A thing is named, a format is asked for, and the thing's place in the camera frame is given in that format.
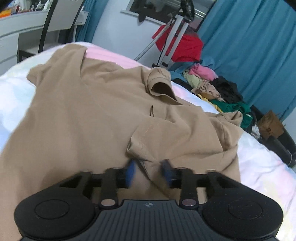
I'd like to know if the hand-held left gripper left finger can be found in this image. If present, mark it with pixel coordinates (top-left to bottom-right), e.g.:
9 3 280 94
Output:
59 159 139 208

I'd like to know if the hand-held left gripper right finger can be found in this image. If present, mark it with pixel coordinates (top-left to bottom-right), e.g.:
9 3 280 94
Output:
161 159 240 208

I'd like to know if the tan printed t-shirt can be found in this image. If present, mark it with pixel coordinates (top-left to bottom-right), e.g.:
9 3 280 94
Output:
0 43 244 237

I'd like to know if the beige garment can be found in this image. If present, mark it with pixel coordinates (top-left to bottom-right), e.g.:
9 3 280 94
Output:
191 80 226 102

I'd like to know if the green garment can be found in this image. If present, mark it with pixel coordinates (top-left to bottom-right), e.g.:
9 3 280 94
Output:
209 98 253 129

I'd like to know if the yellow-green garment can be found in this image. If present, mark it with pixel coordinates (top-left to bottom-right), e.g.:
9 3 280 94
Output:
183 71 203 87

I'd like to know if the white patterned cloth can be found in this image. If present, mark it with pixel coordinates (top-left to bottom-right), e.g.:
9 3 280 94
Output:
251 124 262 137

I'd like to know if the black garment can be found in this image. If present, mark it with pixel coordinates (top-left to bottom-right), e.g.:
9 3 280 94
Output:
210 76 245 104

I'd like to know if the pink garment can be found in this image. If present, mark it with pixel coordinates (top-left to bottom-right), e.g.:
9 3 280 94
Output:
189 64 218 81

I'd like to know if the brown paper bag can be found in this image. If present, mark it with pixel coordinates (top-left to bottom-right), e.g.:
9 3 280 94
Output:
257 110 285 139

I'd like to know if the black sofa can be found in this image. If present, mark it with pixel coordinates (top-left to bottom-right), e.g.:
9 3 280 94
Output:
248 104 296 168

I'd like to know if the red garment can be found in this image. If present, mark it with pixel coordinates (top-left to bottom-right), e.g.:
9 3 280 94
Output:
151 23 204 62

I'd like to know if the narrow blue curtain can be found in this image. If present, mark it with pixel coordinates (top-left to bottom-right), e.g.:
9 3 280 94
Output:
75 0 109 44

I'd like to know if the wide blue curtain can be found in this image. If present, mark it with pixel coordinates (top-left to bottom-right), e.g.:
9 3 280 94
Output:
198 0 296 121

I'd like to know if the dark window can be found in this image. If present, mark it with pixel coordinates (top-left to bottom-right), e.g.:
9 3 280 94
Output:
120 0 216 33

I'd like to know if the white dressing table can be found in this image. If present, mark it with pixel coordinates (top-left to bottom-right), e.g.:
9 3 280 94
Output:
0 9 77 70

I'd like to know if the row of cosmetic bottles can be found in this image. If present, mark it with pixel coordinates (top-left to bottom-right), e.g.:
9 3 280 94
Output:
14 0 56 14

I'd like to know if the grey hose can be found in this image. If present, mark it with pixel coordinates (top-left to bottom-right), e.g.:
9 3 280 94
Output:
134 17 175 61

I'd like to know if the silver tripod with camera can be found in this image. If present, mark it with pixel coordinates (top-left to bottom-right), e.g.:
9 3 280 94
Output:
153 0 197 69

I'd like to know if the white wall outlet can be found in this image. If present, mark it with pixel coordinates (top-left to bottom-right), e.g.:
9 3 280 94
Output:
76 10 89 25

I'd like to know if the white chair with black frame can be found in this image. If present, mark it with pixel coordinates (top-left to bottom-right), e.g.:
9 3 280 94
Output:
18 0 85 62

